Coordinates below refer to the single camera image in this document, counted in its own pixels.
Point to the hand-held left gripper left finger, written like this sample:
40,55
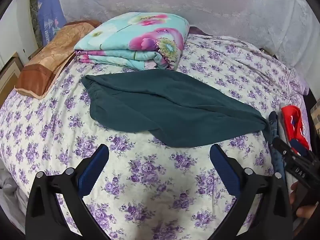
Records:
94,168

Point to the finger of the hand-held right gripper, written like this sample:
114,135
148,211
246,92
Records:
281,145

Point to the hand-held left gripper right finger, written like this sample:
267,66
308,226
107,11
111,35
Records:
225,168

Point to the dark teal pants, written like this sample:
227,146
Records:
160,105

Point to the person's right hand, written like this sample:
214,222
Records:
306,211

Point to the blue jeans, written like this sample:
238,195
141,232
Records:
275,132

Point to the red garment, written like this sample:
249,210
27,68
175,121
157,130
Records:
291,120

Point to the purple floral bed sheet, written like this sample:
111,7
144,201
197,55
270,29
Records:
150,192

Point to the grey cloth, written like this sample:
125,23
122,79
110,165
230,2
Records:
8,185

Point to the brown satin pillow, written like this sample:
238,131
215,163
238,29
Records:
50,57

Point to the folded floral quilt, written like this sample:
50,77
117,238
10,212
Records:
140,40

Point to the blue patterned hanging cloth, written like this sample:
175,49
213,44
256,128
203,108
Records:
48,10

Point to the wooden picture frame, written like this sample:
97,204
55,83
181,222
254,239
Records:
8,73

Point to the white lace wall cloth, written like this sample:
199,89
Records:
200,7

